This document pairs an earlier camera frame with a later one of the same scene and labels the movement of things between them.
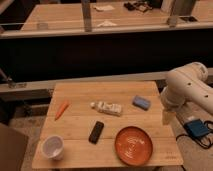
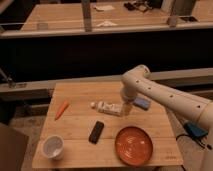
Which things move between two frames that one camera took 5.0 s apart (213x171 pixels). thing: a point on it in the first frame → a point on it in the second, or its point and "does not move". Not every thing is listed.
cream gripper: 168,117 → 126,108
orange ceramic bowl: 133,145 does not move
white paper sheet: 103,8 does not move
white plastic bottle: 106,107 does not move
